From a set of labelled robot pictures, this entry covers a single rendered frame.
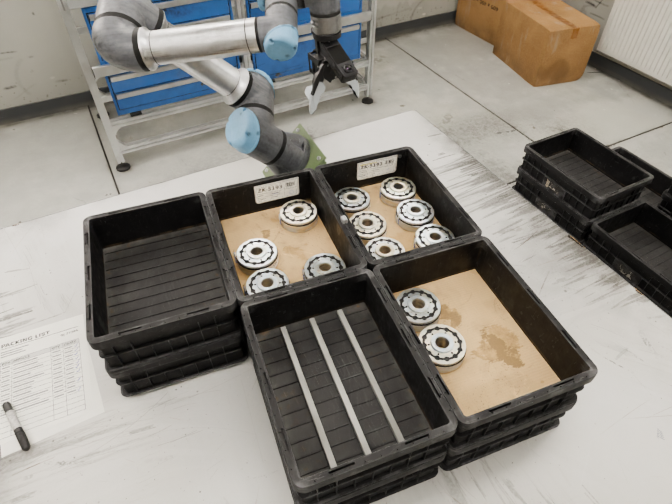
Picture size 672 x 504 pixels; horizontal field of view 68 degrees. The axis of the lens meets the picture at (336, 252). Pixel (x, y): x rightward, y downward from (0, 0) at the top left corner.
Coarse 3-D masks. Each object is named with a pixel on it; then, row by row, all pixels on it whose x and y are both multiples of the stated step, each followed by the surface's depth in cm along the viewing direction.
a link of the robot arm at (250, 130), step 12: (240, 108) 142; (252, 108) 143; (264, 108) 145; (240, 120) 141; (252, 120) 139; (264, 120) 143; (228, 132) 144; (240, 132) 140; (252, 132) 139; (264, 132) 142; (276, 132) 146; (240, 144) 141; (252, 144) 141; (264, 144) 143; (276, 144) 146; (252, 156) 146; (264, 156) 146
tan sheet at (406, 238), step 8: (376, 184) 148; (368, 192) 145; (376, 192) 145; (376, 200) 143; (376, 208) 140; (384, 208) 140; (392, 208) 140; (384, 216) 138; (392, 216) 138; (392, 224) 136; (440, 224) 136; (392, 232) 134; (400, 232) 134; (408, 232) 134; (400, 240) 131; (408, 240) 131; (408, 248) 129
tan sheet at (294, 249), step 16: (272, 208) 140; (224, 224) 136; (240, 224) 136; (256, 224) 136; (272, 224) 136; (320, 224) 136; (240, 240) 131; (272, 240) 131; (288, 240) 131; (304, 240) 131; (320, 240) 131; (288, 256) 127; (304, 256) 127; (240, 272) 123; (288, 272) 123
